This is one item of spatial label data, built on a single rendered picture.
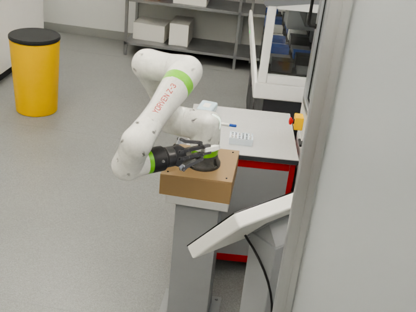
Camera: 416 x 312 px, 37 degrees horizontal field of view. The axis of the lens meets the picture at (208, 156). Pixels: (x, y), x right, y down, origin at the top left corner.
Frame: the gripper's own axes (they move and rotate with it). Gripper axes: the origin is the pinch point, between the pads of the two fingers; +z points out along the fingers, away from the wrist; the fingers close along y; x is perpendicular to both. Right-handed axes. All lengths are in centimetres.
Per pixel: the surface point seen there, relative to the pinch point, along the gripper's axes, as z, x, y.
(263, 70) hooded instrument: 104, -101, -14
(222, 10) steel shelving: 249, -355, -50
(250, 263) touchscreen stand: -7.9, 33.4, 33.4
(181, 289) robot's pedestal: 11, -51, 79
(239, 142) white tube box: 61, -67, 17
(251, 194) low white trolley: 62, -61, 45
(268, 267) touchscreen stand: -7, 42, 32
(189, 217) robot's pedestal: 11, -39, 40
